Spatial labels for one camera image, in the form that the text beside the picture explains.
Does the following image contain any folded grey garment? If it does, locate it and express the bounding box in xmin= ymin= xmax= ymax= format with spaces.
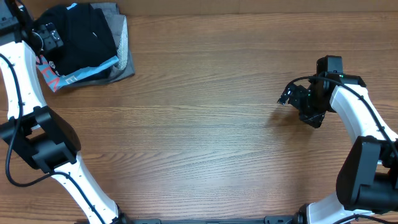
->
xmin=67 ymin=2 xmax=135 ymax=87

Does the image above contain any black t-shirt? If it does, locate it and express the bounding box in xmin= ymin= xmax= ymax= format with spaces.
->
xmin=34 ymin=3 xmax=118 ymax=76

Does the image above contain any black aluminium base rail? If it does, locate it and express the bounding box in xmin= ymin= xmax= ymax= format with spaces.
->
xmin=131 ymin=215 xmax=294 ymax=224

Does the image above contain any light blue printed t-shirt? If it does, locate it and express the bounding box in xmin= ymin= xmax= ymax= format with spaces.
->
xmin=39 ymin=4 xmax=119 ymax=91

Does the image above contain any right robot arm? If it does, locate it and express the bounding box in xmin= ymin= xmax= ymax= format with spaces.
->
xmin=278 ymin=55 xmax=397 ymax=223

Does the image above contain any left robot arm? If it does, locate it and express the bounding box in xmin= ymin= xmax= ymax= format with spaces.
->
xmin=1 ymin=1 xmax=134 ymax=223

